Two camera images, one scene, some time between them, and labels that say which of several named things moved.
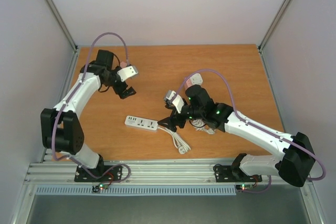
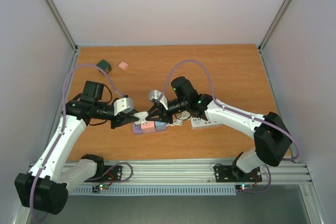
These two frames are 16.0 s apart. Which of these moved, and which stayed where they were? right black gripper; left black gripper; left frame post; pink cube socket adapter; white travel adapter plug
Moved: white travel adapter plug; pink cube socket adapter; right black gripper; left black gripper
Stayed: left frame post
